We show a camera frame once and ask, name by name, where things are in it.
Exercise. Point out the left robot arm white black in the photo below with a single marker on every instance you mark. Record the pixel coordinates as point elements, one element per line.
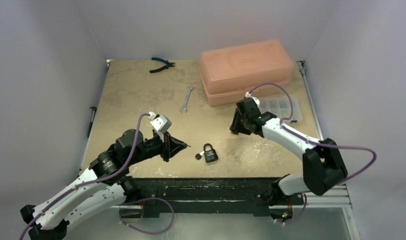
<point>105,183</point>

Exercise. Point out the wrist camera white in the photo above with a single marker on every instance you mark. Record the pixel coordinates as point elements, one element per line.
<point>255,99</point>
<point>159,123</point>

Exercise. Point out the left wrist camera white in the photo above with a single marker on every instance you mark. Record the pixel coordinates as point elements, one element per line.
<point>159,123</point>

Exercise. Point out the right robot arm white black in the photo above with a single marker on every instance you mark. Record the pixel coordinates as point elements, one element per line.
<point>322,163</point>

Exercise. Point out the black padlock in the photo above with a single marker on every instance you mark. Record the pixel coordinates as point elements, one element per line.
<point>210,153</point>

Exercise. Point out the black key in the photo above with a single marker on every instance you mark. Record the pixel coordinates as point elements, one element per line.
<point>199,156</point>

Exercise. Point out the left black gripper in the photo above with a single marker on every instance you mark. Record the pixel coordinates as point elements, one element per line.
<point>170,146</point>

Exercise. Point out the pink plastic toolbox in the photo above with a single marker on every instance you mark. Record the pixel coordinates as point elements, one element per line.
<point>228,73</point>

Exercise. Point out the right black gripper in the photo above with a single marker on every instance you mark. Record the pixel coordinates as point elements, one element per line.
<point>235,124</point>

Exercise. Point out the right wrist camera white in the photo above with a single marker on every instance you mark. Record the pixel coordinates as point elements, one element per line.
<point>255,99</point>

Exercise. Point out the black mounting base plate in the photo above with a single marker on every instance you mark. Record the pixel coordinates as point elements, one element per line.
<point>256,196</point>

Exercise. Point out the clear plastic organizer box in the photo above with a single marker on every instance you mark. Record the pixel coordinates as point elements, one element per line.
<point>281,107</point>

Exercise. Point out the silver open-end wrench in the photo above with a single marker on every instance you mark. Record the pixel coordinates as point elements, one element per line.
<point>183,108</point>

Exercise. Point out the aluminium frame rail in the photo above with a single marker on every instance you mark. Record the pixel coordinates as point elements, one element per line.
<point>336,198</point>

